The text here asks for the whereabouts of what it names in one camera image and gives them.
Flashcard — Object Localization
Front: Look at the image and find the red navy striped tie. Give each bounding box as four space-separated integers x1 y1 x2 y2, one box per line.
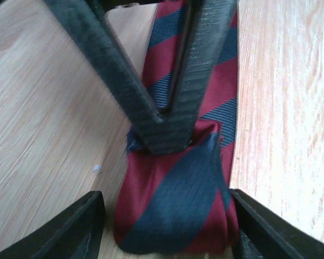
113 1 239 255

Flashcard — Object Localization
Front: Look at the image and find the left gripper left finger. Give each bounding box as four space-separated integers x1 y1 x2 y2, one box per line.
0 191 105 259

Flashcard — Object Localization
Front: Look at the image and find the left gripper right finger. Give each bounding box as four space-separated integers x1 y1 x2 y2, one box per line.
231 189 324 259

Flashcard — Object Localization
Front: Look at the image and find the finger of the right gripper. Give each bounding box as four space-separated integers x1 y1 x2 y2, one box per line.
161 1 237 154
45 0 162 154

